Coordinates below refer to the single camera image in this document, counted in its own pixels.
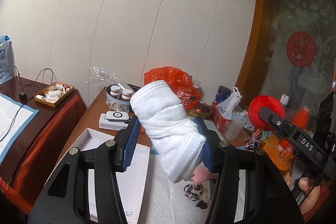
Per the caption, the orange thread spool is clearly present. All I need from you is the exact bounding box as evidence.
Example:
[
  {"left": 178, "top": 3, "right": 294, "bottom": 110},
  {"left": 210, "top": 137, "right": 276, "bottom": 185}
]
[{"left": 278, "top": 106, "right": 309, "bottom": 152}]

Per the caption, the metal bowl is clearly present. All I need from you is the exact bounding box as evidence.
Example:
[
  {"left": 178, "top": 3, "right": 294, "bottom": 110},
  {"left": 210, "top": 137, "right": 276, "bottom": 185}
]
[{"left": 187, "top": 101, "right": 212, "bottom": 119}]

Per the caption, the white power bank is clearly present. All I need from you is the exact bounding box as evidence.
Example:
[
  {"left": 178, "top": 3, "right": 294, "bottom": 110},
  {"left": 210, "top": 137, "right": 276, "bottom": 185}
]
[{"left": 106, "top": 111, "right": 129, "bottom": 123}]

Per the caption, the white blue absorbent pad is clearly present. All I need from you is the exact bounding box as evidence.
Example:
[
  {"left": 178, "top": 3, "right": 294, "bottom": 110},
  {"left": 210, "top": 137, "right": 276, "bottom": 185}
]
[{"left": 138, "top": 154, "right": 209, "bottom": 224}]

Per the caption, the round tin with bottles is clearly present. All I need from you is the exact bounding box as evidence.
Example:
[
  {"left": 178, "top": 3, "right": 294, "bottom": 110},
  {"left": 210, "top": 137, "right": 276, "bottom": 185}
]
[{"left": 105, "top": 85, "right": 134, "bottom": 113}]

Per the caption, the yellow tray with items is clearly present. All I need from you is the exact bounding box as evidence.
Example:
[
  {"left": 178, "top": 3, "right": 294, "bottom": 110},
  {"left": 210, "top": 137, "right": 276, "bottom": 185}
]
[{"left": 34, "top": 82, "right": 75, "bottom": 107}]

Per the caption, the translucent plastic cup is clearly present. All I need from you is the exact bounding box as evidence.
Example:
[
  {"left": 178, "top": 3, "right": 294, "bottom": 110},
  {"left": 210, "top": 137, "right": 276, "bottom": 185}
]
[{"left": 225, "top": 113, "right": 247, "bottom": 140}]

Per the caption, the white plastic bag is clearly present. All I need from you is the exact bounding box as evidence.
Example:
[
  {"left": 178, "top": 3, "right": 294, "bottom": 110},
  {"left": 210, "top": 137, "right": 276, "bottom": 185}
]
[{"left": 216, "top": 86, "right": 242, "bottom": 120}]

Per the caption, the white cardboard box lid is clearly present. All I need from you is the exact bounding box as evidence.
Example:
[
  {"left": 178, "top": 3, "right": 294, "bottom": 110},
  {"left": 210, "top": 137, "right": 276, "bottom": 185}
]
[{"left": 47, "top": 124, "right": 150, "bottom": 223}]

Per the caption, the person's right hand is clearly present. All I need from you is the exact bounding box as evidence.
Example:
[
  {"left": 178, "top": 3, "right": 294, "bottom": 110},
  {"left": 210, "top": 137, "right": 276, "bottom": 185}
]
[{"left": 298, "top": 177, "right": 321, "bottom": 214}]

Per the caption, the large water bottle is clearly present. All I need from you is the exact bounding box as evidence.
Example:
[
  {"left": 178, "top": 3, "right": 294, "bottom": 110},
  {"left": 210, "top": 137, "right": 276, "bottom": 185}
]
[{"left": 0, "top": 35, "right": 12, "bottom": 84}]

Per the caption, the white towel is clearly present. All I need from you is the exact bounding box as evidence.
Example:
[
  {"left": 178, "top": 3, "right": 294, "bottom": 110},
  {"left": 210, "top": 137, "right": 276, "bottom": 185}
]
[{"left": 130, "top": 80, "right": 206, "bottom": 183}]

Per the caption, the red plush apple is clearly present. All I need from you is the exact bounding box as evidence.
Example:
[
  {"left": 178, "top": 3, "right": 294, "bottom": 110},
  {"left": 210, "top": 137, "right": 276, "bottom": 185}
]
[{"left": 248, "top": 96, "right": 285, "bottom": 131}]

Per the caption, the orange plastic bag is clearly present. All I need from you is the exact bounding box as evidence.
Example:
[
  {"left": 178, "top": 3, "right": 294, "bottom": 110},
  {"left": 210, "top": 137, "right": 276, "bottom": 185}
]
[{"left": 143, "top": 67, "right": 201, "bottom": 111}]

